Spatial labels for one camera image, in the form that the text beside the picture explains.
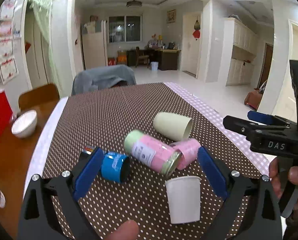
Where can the left hand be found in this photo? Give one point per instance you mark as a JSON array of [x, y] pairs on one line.
[[127, 231]]

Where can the brown polka dot mat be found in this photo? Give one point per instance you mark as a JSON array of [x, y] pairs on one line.
[[103, 119]]

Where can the white waste bin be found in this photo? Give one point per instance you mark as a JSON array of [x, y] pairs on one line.
[[154, 66]]

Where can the blue black can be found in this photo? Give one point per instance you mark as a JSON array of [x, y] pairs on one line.
[[111, 166]]

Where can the dark wooden desk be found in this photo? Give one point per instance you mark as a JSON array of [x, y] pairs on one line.
[[168, 59]]

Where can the wooden desk chair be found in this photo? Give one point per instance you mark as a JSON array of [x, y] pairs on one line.
[[141, 58]]

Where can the cream plastic cup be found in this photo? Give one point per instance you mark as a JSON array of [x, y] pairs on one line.
[[173, 126]]

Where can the framed wall picture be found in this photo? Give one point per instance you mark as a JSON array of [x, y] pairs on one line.
[[171, 16]]

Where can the ceiling fan lamp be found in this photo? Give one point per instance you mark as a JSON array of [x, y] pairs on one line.
[[134, 3]]

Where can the beige refrigerator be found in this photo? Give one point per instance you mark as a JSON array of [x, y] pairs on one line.
[[94, 44]]

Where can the grey covered chair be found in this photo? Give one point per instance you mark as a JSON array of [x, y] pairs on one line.
[[99, 78]]

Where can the white wall cabinet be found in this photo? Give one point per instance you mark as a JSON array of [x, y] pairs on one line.
[[241, 44]]

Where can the white paper cup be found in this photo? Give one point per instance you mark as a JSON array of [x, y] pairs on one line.
[[183, 195]]

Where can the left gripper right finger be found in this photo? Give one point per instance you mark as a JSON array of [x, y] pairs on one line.
[[252, 201]]

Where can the white ceramic bowl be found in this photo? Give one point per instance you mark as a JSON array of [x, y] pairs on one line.
[[25, 125]]

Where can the brown wooden chair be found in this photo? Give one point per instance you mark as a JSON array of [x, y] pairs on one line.
[[38, 96]]

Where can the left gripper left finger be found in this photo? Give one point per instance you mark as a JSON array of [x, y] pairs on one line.
[[38, 218]]

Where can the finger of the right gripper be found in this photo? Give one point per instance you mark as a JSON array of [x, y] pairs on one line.
[[251, 130], [267, 119]]

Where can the pink green glass jar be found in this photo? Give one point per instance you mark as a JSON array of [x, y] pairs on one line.
[[153, 153]]

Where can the right hand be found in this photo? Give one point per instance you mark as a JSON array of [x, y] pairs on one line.
[[275, 181]]

